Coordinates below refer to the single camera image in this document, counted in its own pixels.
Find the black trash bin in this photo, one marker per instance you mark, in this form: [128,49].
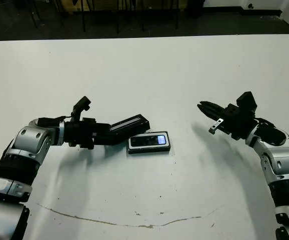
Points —
[195,8]

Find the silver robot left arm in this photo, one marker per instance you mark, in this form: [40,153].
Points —
[29,140]

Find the black round wall knob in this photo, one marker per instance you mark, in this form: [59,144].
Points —
[250,6]

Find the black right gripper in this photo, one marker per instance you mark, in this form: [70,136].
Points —
[237,123]

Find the black box with white insert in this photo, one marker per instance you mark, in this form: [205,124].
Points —
[149,151]

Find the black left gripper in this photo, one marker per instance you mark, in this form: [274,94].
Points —
[80,133]

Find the black box lid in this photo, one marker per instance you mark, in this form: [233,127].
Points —
[132,125]

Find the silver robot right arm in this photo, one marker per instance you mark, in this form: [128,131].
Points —
[282,162]

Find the black metal frame chair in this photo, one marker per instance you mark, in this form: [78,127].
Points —
[177,21]
[35,21]
[83,23]

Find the yellowish wooden cabinet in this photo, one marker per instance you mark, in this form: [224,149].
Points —
[99,6]

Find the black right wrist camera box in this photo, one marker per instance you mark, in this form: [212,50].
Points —
[247,101]

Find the black slim camera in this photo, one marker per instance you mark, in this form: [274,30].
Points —
[144,140]

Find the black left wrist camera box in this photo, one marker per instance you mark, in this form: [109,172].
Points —
[83,102]

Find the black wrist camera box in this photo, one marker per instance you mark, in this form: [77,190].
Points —
[83,102]
[247,101]

